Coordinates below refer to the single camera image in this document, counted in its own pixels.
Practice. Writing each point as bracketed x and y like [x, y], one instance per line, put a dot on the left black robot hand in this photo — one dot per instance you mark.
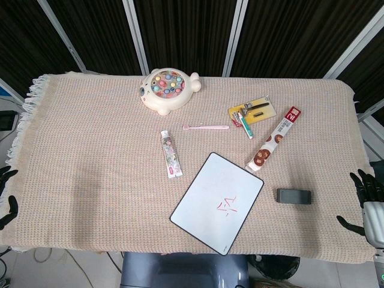
[12, 207]

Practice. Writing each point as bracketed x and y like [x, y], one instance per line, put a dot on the right black grey robot hand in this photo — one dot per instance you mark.
[372, 216]

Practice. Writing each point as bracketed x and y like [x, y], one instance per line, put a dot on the dark grey whiteboard eraser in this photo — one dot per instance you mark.
[294, 196]

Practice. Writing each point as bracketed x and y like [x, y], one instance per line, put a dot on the black box device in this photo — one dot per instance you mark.
[6, 120]

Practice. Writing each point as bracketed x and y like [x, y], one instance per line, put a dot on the beige waffle-weave tablecloth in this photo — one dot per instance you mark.
[90, 165]

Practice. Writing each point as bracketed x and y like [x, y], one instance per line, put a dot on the black waste bin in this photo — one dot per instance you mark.
[279, 265]

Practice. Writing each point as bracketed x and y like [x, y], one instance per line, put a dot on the long white baking paper box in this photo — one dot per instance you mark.
[276, 136]

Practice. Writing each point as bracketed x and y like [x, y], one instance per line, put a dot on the yellow razor blister card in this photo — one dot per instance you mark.
[264, 112]

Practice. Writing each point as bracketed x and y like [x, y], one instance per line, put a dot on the green white marker pen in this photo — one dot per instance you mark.
[246, 127]

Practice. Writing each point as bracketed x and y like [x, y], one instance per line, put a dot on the white board with black rim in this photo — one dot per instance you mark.
[216, 204]

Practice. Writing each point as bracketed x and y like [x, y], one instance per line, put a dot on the floral toothpaste tube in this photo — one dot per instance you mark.
[171, 156]

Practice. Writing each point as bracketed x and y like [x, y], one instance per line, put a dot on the small red white packet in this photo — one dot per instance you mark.
[234, 120]

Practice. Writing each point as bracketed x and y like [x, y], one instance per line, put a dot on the dark blue robot torso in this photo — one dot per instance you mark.
[186, 270]

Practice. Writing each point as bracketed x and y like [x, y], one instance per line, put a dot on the pink toothbrush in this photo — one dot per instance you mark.
[207, 127]

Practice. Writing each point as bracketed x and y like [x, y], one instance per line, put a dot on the cream fishing game toy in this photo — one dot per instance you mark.
[168, 90]

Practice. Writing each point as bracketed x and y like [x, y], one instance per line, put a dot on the aluminium partition post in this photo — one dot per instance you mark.
[357, 48]
[138, 36]
[63, 36]
[235, 36]

